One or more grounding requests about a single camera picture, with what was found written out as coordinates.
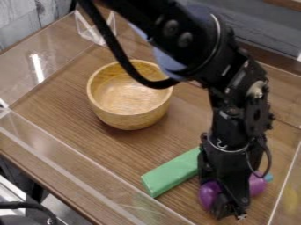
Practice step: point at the clear acrylic tray wall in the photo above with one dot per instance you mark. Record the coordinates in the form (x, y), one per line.
(87, 187)

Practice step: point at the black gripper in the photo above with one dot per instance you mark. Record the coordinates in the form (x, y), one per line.
(229, 165)

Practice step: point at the clear acrylic corner bracket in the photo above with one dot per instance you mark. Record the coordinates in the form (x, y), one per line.
(88, 32)

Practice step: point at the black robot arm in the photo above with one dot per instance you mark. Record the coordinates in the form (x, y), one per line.
(198, 51)

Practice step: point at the purple toy eggplant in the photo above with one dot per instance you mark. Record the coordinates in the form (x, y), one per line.
(210, 190)

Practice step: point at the brown wooden bowl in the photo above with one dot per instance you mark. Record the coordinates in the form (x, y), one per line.
(123, 103)

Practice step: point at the green rectangular block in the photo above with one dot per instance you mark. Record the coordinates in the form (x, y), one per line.
(170, 174)

